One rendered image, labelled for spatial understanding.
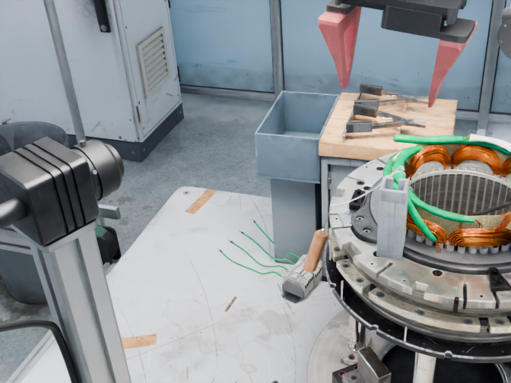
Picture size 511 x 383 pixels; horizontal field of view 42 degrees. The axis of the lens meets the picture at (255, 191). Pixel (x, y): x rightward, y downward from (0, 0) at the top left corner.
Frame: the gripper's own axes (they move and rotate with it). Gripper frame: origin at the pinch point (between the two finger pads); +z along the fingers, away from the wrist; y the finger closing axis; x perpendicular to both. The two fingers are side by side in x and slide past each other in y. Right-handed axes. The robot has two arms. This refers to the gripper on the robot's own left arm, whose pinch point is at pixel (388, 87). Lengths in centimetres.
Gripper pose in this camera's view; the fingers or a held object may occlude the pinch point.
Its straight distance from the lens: 63.3
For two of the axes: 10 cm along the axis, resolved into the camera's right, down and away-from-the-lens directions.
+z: -0.3, 8.4, 5.5
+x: 4.3, -4.8, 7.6
